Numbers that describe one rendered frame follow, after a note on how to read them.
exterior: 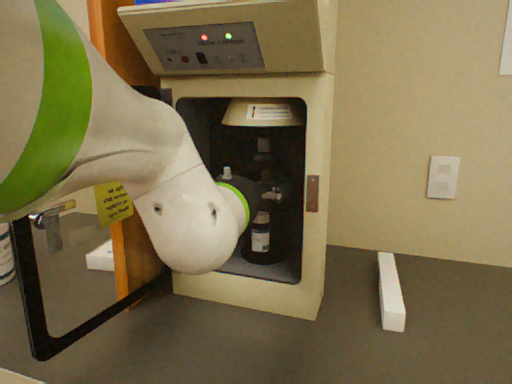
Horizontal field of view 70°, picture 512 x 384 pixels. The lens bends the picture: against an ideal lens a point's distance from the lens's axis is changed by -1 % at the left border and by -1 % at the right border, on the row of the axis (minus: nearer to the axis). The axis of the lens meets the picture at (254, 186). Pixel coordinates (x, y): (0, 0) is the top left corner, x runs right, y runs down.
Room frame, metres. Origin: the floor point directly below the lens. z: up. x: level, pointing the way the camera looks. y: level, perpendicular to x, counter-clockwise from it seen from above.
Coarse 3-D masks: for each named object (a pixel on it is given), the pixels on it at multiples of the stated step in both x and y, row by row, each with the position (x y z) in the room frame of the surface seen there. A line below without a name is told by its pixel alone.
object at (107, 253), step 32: (96, 192) 0.57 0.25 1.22; (32, 224) 0.47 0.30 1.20; (64, 224) 0.51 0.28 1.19; (96, 224) 0.56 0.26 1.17; (128, 224) 0.62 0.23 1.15; (64, 256) 0.50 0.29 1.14; (96, 256) 0.55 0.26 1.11; (128, 256) 0.61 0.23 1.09; (64, 288) 0.50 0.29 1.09; (96, 288) 0.55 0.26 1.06; (128, 288) 0.61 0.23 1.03; (64, 320) 0.49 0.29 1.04; (32, 352) 0.45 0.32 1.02
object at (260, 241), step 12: (252, 168) 0.74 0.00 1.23; (264, 168) 0.72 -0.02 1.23; (276, 168) 0.74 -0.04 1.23; (252, 180) 0.74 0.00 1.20; (264, 180) 0.73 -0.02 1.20; (264, 204) 0.73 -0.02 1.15; (276, 204) 0.73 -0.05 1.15; (264, 216) 0.73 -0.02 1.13; (276, 216) 0.73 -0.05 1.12; (252, 228) 0.73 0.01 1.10; (264, 228) 0.73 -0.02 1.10; (276, 228) 0.73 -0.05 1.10; (252, 240) 0.73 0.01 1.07; (264, 240) 0.73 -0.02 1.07; (276, 240) 0.73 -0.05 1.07
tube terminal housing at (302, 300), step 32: (192, 96) 0.71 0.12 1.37; (224, 96) 0.69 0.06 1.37; (256, 96) 0.67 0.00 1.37; (288, 96) 0.65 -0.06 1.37; (320, 96) 0.64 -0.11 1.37; (320, 128) 0.63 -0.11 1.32; (320, 160) 0.63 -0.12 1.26; (320, 192) 0.63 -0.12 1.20; (320, 224) 0.65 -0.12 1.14; (320, 256) 0.66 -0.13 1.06; (192, 288) 0.72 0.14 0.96; (224, 288) 0.70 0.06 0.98; (256, 288) 0.67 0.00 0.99; (288, 288) 0.65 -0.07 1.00; (320, 288) 0.69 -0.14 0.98
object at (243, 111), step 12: (228, 108) 0.75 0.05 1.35; (240, 108) 0.71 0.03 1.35; (252, 108) 0.70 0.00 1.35; (264, 108) 0.70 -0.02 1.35; (276, 108) 0.70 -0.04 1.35; (288, 108) 0.71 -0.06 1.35; (228, 120) 0.72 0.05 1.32; (240, 120) 0.70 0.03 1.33; (252, 120) 0.69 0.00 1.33; (264, 120) 0.69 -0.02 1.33; (276, 120) 0.69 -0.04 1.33; (288, 120) 0.70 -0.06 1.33; (300, 120) 0.73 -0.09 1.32
